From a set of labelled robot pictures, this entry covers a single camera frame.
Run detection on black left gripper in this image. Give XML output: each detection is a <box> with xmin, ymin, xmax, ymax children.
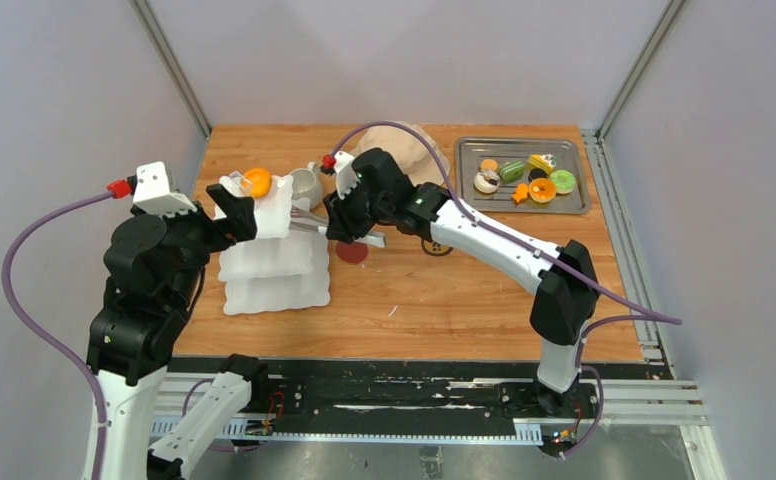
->
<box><xmin>134</xmin><ymin>180</ymin><xmax>257</xmax><ymax>307</ymax></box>

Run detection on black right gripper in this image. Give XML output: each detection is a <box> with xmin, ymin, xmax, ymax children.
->
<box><xmin>323</xmin><ymin>179</ymin><xmax>391</xmax><ymax>246</ymax></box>

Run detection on orange macaron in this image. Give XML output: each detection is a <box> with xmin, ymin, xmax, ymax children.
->
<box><xmin>240</xmin><ymin>168</ymin><xmax>274</xmax><ymax>199</ymax></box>

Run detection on metal food tongs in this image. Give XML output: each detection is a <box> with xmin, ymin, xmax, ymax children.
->
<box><xmin>289</xmin><ymin>206</ymin><xmax>387</xmax><ymax>248</ymax></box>

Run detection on white tiered dessert stand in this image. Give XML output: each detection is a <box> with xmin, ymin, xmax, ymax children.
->
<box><xmin>218</xmin><ymin>175</ymin><xmax>330</xmax><ymax>316</ymax></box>

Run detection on white chocolate donut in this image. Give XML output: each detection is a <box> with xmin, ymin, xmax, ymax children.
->
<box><xmin>473</xmin><ymin>169</ymin><xmax>501</xmax><ymax>195</ymax></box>

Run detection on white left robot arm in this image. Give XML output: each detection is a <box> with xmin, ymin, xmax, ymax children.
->
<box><xmin>86</xmin><ymin>184</ymin><xmax>271</xmax><ymax>479</ymax></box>

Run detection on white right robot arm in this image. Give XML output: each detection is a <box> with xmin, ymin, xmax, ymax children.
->
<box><xmin>319</xmin><ymin>148</ymin><xmax>599</xmax><ymax>417</ymax></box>

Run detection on beige bucket hat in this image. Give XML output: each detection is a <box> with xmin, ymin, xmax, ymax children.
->
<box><xmin>351</xmin><ymin>122</ymin><xmax>450</xmax><ymax>185</ymax></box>

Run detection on dark red round coaster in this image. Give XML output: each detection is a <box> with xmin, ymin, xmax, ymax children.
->
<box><xmin>335</xmin><ymin>242</ymin><xmax>369</xmax><ymax>264</ymax></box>

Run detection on yellow black round coaster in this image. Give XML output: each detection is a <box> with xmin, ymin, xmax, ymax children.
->
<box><xmin>421</xmin><ymin>239</ymin><xmax>454</xmax><ymax>257</ymax></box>

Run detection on white ceramic mug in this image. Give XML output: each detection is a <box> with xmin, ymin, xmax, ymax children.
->
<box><xmin>289</xmin><ymin>162</ymin><xmax>323</xmax><ymax>211</ymax></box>

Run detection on small orange round biscuit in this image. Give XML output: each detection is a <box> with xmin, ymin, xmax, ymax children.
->
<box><xmin>479</xmin><ymin>158</ymin><xmax>499</xmax><ymax>171</ymax></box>

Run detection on metal serving tray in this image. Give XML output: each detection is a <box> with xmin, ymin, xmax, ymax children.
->
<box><xmin>455</xmin><ymin>137</ymin><xmax>591</xmax><ymax>215</ymax></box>

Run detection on green macaron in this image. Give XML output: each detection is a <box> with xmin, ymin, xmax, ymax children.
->
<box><xmin>497</xmin><ymin>160</ymin><xmax>527</xmax><ymax>184</ymax></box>

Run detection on orange star cookie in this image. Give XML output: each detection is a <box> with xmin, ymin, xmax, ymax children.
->
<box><xmin>511</xmin><ymin>183</ymin><xmax>529</xmax><ymax>205</ymax></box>

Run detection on black round cookie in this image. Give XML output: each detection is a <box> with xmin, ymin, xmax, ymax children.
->
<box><xmin>528</xmin><ymin>168</ymin><xmax>549</xmax><ymax>182</ymax></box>

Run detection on orange frosted donut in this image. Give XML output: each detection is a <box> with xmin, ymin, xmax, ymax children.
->
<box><xmin>528</xmin><ymin>178</ymin><xmax>557</xmax><ymax>204</ymax></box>

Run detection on yellow cake slice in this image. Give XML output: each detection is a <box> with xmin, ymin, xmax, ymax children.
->
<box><xmin>528</xmin><ymin>154</ymin><xmax>558</xmax><ymax>174</ymax></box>

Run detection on green frosted donut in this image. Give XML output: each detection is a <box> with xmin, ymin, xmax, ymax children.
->
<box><xmin>549</xmin><ymin>169</ymin><xmax>578</xmax><ymax>195</ymax></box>

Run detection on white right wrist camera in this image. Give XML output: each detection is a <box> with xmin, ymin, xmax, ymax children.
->
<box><xmin>320</xmin><ymin>151</ymin><xmax>359</xmax><ymax>199</ymax></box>

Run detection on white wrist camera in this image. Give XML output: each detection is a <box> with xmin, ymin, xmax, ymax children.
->
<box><xmin>106</xmin><ymin>161</ymin><xmax>197</xmax><ymax>217</ymax></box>
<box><xmin>320</xmin><ymin>151</ymin><xmax>359</xmax><ymax>199</ymax></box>

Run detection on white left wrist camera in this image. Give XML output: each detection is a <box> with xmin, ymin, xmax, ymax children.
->
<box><xmin>106</xmin><ymin>161</ymin><xmax>197</xmax><ymax>217</ymax></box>

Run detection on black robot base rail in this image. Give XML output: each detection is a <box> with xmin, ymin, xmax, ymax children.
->
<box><xmin>214</xmin><ymin>359</ymin><xmax>707</xmax><ymax>456</ymax></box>

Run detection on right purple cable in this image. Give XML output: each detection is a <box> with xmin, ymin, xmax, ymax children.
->
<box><xmin>329</xmin><ymin>120</ymin><xmax>683</xmax><ymax>327</ymax></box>

